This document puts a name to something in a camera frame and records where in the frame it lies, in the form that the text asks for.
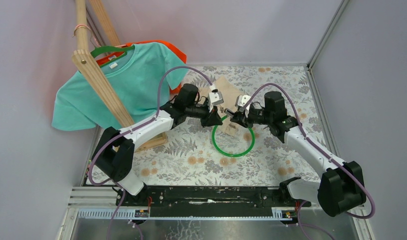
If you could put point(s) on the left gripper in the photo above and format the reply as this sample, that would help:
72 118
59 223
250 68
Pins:
214 118

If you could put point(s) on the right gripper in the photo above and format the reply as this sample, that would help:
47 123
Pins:
243 118

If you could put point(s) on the green cable lock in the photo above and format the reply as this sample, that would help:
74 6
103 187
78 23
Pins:
231 140

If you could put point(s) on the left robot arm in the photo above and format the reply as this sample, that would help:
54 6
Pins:
115 151

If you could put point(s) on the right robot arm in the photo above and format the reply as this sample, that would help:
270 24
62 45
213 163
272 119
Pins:
340 187

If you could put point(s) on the folded beige cloth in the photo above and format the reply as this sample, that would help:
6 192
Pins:
229 93

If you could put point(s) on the floral table mat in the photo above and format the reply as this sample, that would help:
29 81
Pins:
190 159

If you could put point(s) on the orange garment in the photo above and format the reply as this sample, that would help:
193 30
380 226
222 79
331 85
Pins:
141 69

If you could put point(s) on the teal t-shirt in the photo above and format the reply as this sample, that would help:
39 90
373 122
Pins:
78 107

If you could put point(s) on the green clothes hanger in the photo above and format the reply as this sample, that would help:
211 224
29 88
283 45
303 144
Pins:
113 52

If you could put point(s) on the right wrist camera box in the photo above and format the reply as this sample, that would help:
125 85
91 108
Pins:
243 102

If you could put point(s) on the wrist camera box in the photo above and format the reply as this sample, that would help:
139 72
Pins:
243 102
215 98

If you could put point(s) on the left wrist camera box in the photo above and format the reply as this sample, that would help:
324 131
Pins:
215 98

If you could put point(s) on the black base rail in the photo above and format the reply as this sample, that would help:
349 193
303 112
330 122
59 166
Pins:
160 201

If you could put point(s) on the wooden rack frame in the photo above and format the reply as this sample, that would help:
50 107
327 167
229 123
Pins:
87 64

